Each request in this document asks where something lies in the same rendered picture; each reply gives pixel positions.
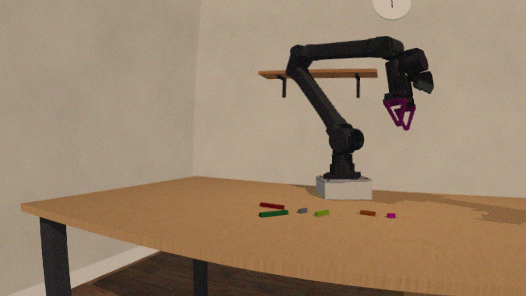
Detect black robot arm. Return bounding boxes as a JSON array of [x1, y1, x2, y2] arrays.
[[285, 36, 434, 179]]

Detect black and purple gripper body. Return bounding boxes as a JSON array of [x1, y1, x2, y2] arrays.
[[383, 75, 415, 107]]

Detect orange rod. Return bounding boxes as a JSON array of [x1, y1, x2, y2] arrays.
[[360, 210, 376, 216]]

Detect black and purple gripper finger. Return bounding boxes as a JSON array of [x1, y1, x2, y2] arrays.
[[394, 105, 416, 131], [383, 98, 407, 127]]

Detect red rod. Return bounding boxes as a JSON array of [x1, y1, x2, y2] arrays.
[[260, 202, 284, 210]]

